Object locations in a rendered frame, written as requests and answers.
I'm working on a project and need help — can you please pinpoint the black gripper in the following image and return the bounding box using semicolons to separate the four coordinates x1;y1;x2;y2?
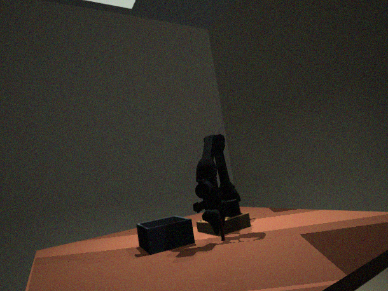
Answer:
202;192;228;234

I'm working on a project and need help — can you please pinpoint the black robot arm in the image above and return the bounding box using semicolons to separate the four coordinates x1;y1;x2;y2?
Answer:
193;134;243;217

